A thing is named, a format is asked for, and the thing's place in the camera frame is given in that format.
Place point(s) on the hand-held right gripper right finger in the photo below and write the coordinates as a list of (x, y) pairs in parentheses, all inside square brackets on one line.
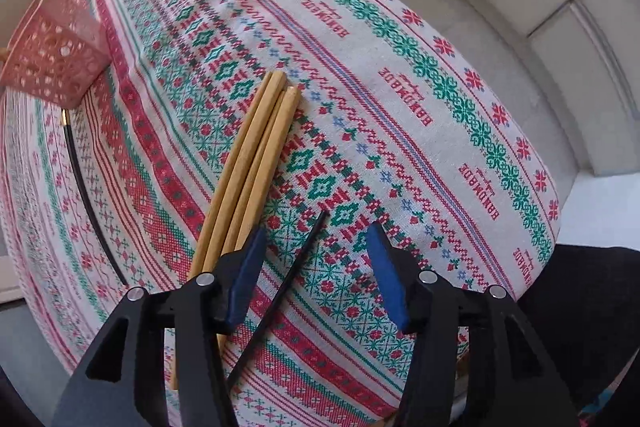
[(387, 282)]

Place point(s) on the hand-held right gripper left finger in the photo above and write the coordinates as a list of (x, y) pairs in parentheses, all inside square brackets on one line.
[(245, 282)]

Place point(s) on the black chopstick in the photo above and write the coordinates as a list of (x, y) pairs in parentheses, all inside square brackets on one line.
[(81, 192), (252, 352)]

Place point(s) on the pink perforated plastic basket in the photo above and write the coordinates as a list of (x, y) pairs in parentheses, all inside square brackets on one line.
[(50, 57)]

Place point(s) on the patterned red green tablecloth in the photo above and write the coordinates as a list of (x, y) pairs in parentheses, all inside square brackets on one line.
[(350, 107)]

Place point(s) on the person's black trouser leg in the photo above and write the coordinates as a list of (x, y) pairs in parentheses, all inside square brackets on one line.
[(585, 317)]

